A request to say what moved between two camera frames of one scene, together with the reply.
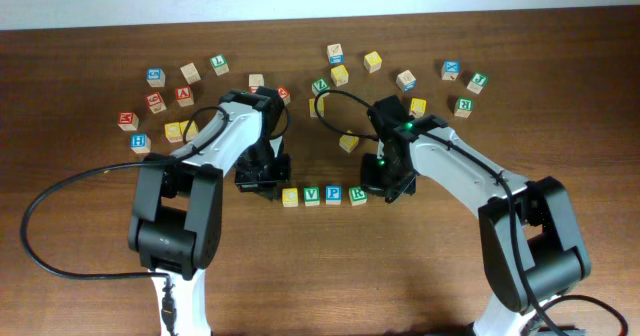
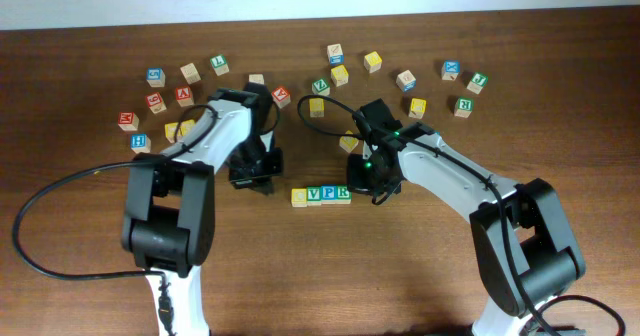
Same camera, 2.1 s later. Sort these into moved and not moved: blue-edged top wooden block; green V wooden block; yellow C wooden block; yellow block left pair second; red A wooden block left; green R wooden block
Moved: yellow C wooden block; green R wooden block
Not moved: blue-edged top wooden block; green V wooden block; red A wooden block left; yellow block left pair second
